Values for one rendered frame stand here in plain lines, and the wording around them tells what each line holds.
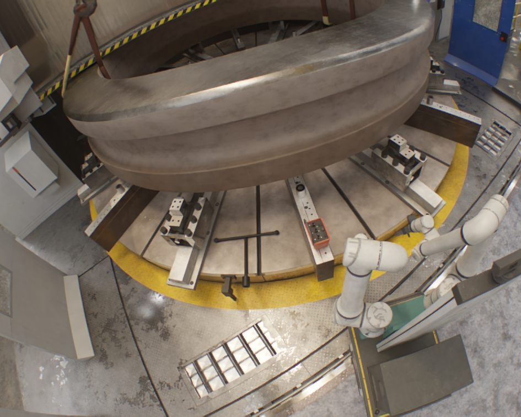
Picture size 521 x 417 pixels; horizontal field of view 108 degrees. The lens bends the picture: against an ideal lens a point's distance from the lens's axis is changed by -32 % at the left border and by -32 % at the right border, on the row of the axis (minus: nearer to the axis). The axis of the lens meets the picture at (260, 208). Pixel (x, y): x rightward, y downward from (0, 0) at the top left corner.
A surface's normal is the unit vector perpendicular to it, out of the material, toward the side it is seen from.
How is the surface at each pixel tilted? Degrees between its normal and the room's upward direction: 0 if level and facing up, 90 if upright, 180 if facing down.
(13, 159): 24
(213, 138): 90
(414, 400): 0
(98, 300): 0
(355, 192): 0
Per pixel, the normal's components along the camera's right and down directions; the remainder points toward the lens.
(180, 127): -0.07, 0.82
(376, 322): -0.16, -0.45
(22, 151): 0.01, -0.27
